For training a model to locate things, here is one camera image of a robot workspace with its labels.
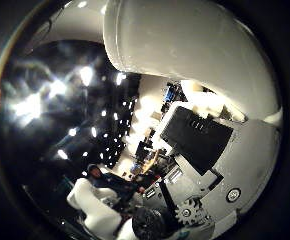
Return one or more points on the person in dark clothes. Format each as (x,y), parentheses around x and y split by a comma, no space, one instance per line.
(113,181)

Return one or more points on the white disinfectant spray bottle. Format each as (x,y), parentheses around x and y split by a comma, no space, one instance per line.
(191,46)

